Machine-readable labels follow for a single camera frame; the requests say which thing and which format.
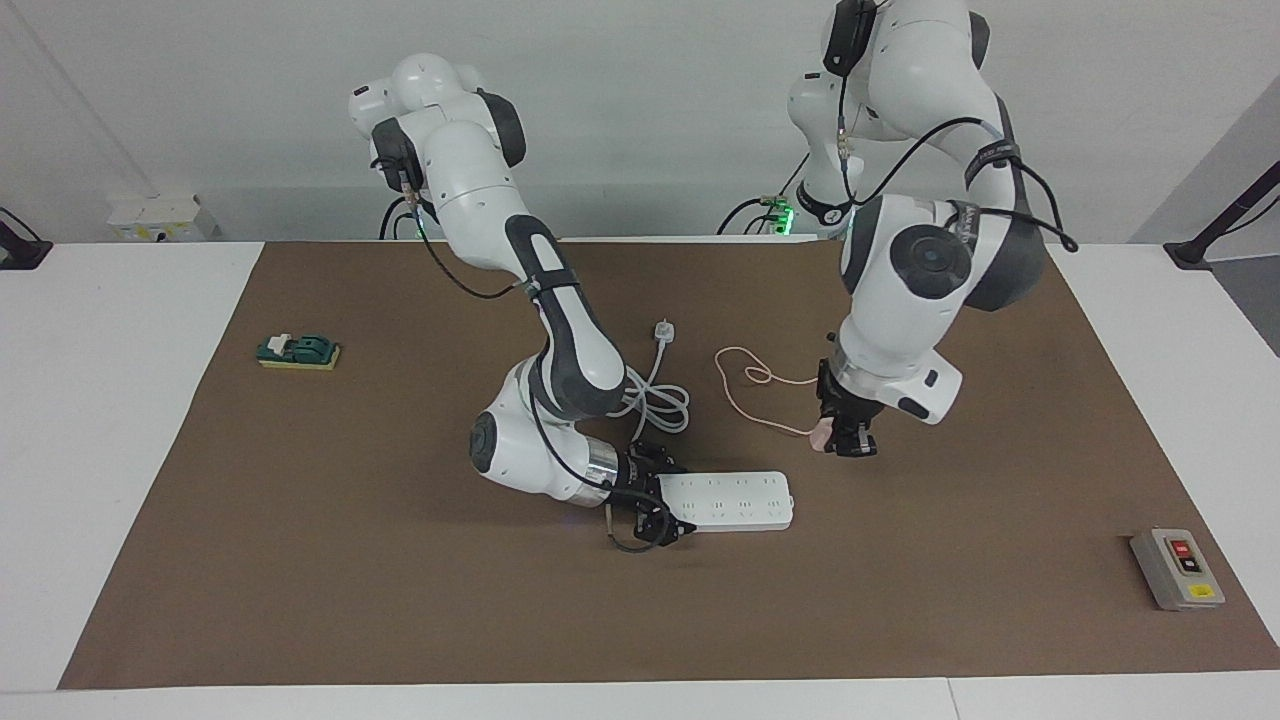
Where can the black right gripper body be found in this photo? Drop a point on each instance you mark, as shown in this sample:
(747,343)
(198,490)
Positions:
(640,478)

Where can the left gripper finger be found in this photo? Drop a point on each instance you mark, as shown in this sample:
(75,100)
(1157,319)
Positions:
(840,440)
(865,442)

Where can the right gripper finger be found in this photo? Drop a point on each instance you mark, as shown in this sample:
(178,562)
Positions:
(665,525)
(668,455)

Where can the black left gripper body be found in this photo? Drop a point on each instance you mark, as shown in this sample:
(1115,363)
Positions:
(845,405)

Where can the pink charger plug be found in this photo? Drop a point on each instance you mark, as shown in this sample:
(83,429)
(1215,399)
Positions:
(821,437)

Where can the white power strip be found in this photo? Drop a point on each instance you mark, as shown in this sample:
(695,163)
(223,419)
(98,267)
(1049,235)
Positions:
(730,502)

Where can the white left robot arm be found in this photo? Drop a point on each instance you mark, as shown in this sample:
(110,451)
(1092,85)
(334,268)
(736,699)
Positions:
(900,330)

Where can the brown table mat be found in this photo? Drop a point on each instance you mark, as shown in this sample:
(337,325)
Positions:
(400,600)

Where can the green block yellow base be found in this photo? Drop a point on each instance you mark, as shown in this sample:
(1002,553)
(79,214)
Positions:
(300,350)

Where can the black slanted stand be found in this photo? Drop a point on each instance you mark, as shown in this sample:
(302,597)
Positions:
(1190,252)

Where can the grey switch box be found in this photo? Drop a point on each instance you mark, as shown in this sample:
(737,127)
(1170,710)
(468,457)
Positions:
(1175,575)

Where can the white wall outlet box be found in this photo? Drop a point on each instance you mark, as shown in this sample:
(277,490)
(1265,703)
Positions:
(155,218)

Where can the black clamp mount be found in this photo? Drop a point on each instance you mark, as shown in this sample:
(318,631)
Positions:
(22,250)

